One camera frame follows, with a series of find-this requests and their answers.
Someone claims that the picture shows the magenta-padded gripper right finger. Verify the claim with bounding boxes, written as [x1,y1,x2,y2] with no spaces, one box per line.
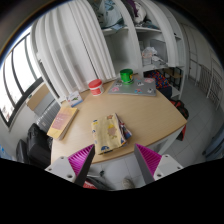
[133,142,185,185]

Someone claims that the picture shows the large black bag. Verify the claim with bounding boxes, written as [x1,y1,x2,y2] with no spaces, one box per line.
[26,122,54,170]

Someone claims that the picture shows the white shelf unit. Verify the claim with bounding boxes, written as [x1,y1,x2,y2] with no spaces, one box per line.
[89,0,188,101]

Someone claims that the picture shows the black-framed window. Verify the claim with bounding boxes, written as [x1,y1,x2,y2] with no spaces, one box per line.
[0,32,45,127]

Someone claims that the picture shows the yellow and pink book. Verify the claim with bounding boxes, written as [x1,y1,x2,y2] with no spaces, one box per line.
[46,105,80,141]

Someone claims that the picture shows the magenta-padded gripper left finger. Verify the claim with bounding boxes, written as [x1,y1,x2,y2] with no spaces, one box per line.
[44,143,97,188]

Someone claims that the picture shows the yellow patterned towel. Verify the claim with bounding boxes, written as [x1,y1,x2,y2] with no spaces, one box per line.
[90,112,133,156]

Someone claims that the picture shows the white jar with red lid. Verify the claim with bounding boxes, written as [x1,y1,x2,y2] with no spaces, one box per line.
[87,78,105,97]

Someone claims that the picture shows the grey laptop with stickers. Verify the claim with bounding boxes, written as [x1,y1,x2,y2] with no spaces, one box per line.
[107,76,158,98]

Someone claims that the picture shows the grey ribbed radiator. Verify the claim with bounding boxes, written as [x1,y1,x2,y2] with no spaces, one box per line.
[35,99,63,133]

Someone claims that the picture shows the small black bag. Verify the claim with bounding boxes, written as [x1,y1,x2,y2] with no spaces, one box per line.
[15,138,31,165]

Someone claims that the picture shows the green round can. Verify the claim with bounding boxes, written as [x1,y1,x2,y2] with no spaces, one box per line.
[119,68,135,85]

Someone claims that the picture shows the red and black bag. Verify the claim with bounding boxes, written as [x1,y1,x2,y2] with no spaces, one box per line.
[169,98,190,142]

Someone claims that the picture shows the white pleated curtain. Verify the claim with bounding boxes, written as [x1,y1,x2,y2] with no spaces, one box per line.
[31,0,118,102]

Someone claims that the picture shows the white metal rack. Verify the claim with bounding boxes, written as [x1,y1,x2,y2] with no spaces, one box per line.
[195,59,224,112]

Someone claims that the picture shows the light wooden board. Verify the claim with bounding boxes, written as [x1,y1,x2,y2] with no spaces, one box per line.
[25,82,55,112]

